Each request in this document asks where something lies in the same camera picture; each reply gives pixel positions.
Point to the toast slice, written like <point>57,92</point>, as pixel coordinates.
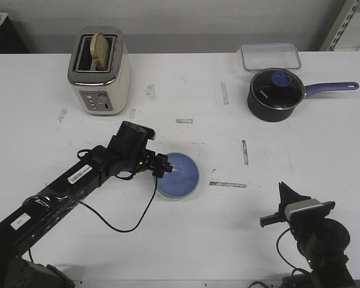
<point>100,51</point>

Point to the dark blue saucepan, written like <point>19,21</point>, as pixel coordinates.
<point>274,115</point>

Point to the clear plastic container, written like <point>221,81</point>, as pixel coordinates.
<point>260,56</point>

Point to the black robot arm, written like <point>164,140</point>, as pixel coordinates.
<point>321,240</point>
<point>40,212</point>

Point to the blue bowl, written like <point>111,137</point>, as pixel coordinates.
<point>182,180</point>

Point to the white metal shelf frame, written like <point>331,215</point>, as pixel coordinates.
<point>344,34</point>

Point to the glass pot lid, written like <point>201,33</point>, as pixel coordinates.
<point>277,88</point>

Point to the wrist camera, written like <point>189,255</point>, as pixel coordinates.
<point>295,208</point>

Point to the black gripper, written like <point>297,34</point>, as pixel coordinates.
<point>306,223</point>
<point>130,153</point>

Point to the cream two-slot toaster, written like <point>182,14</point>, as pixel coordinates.
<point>100,92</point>

